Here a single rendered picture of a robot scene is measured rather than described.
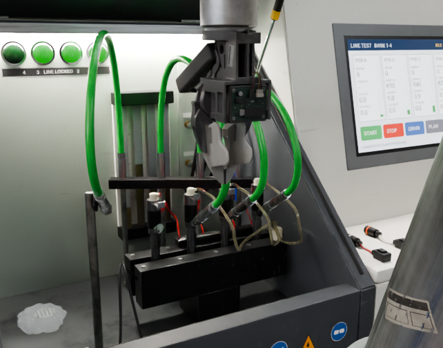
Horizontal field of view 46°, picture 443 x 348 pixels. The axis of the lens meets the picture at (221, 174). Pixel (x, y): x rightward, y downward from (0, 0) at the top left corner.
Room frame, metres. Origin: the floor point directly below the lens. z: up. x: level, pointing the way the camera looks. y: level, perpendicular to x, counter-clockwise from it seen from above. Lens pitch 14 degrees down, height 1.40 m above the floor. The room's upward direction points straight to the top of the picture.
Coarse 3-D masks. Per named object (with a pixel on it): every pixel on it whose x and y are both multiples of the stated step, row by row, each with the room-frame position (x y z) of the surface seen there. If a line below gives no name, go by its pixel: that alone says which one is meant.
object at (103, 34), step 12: (108, 36) 1.01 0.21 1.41; (96, 48) 0.89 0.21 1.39; (108, 48) 1.07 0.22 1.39; (96, 60) 0.86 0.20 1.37; (96, 72) 0.84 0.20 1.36; (120, 96) 1.14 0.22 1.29; (120, 108) 1.15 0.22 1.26; (120, 120) 1.15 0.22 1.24; (120, 132) 1.15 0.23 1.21; (120, 144) 1.15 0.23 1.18; (120, 156) 1.15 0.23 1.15; (96, 168) 0.79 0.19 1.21; (96, 180) 0.79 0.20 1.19; (96, 192) 0.81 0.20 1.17
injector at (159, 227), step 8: (160, 200) 0.98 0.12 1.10; (152, 208) 0.97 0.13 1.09; (152, 216) 0.97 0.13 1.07; (160, 216) 0.98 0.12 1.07; (152, 224) 0.97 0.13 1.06; (160, 224) 0.96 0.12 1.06; (152, 232) 0.97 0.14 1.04; (160, 232) 0.96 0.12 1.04; (152, 240) 0.97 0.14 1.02; (152, 248) 0.97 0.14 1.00; (152, 256) 0.98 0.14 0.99
